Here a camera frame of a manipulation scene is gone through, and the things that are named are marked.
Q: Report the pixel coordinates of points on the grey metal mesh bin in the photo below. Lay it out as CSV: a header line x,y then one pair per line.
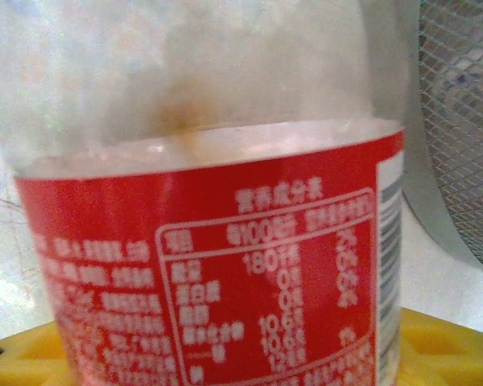
x,y
459,120

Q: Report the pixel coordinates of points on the red label clear bottle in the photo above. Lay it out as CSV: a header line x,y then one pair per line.
x,y
225,241

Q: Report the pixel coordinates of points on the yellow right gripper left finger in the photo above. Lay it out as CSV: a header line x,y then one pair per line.
x,y
20,358

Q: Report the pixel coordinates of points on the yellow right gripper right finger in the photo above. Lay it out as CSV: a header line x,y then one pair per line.
x,y
447,354

